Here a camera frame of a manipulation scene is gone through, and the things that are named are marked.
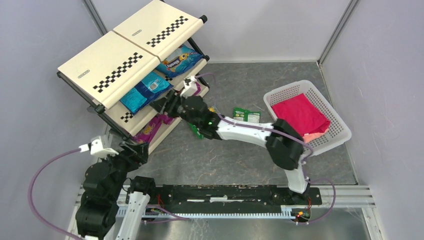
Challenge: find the dark blue fruit candy bag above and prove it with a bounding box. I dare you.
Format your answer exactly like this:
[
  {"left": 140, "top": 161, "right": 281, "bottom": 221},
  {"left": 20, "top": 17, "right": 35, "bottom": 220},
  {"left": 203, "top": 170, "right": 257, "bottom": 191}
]
[{"left": 120, "top": 72, "right": 173, "bottom": 114}]

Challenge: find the purple grape candy bag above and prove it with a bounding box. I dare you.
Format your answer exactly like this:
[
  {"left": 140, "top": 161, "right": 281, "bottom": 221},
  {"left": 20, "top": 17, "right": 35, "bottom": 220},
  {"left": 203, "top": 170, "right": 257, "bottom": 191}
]
[
  {"left": 158, "top": 114, "right": 175, "bottom": 125},
  {"left": 131, "top": 115, "right": 163, "bottom": 144}
]

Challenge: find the green Fox's candy bag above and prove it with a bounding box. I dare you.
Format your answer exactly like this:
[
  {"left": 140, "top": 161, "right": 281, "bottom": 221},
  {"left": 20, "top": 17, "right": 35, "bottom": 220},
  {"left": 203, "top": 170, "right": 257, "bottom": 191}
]
[{"left": 188, "top": 105, "right": 218, "bottom": 140}]

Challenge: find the light blue Slendy bag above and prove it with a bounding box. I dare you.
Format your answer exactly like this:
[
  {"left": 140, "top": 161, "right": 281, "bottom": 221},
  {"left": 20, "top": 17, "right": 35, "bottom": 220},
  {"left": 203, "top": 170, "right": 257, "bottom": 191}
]
[{"left": 155, "top": 44, "right": 204, "bottom": 78}]

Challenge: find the small green white candy bag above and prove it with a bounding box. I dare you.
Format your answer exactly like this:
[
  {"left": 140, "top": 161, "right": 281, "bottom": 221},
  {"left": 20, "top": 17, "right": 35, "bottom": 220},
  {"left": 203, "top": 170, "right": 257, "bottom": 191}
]
[{"left": 233, "top": 107, "right": 261, "bottom": 123}]

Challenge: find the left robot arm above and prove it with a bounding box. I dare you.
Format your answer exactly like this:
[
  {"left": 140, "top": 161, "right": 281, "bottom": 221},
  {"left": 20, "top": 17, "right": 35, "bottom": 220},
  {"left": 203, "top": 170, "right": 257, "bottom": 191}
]
[{"left": 75, "top": 139, "right": 155, "bottom": 240}]

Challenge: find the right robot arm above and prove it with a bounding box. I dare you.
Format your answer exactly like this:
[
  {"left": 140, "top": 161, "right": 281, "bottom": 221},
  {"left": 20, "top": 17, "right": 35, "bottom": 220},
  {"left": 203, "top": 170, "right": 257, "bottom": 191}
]
[{"left": 149, "top": 90, "right": 309, "bottom": 194}]

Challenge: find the purple candy bag on shelf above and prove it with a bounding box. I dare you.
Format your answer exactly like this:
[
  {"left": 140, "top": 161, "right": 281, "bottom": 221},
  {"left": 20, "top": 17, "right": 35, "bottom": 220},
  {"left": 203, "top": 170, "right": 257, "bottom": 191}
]
[{"left": 193, "top": 81, "right": 202, "bottom": 96}]

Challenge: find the cream tiered shelf rack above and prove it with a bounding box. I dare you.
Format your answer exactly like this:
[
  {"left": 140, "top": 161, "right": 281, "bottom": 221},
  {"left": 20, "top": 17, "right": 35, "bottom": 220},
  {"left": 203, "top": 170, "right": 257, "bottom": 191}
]
[{"left": 57, "top": 0, "right": 208, "bottom": 140}]

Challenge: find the red cloth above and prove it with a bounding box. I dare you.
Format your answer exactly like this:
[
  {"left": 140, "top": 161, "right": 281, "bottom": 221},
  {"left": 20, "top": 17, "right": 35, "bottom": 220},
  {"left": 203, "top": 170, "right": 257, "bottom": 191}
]
[{"left": 271, "top": 93, "right": 331, "bottom": 143}]

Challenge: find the white plastic basket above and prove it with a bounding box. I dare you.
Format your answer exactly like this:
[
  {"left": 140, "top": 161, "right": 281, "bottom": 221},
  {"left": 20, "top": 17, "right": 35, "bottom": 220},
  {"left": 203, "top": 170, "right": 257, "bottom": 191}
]
[{"left": 263, "top": 80, "right": 352, "bottom": 156}]

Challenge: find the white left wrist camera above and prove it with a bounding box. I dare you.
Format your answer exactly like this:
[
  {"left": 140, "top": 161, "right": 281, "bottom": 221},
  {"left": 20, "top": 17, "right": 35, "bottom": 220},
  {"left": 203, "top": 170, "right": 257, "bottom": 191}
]
[{"left": 78, "top": 135, "right": 119, "bottom": 159}]

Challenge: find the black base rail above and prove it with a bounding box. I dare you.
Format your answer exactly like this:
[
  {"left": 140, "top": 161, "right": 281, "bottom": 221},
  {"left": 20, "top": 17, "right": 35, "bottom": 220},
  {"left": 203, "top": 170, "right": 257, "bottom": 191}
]
[{"left": 149, "top": 185, "right": 323, "bottom": 214}]

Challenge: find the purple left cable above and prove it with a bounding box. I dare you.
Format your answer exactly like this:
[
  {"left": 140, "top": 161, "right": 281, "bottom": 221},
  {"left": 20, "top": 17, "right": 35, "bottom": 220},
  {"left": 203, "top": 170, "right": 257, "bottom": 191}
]
[{"left": 27, "top": 148, "right": 84, "bottom": 240}]

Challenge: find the purple cable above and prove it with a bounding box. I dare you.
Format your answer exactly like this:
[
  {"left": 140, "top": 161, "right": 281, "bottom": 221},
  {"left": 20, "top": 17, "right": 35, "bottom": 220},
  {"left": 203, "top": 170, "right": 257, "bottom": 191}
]
[
  {"left": 27, "top": 148, "right": 84, "bottom": 240},
  {"left": 195, "top": 72, "right": 337, "bottom": 226}
]

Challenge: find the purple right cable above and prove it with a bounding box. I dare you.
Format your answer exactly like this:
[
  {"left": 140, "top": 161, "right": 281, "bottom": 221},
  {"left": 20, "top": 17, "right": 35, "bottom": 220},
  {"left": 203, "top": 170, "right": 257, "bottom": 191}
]
[{"left": 195, "top": 72, "right": 337, "bottom": 226}]

